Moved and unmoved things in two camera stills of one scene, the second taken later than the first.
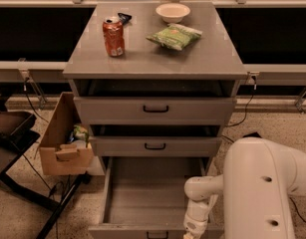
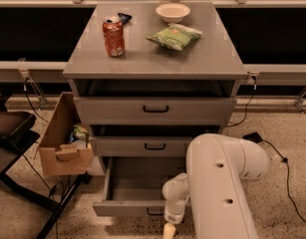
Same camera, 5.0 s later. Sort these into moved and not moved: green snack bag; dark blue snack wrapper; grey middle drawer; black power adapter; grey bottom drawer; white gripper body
Moved: white gripper body; grey bottom drawer
Not moved: grey middle drawer; dark blue snack wrapper; black power adapter; green snack bag
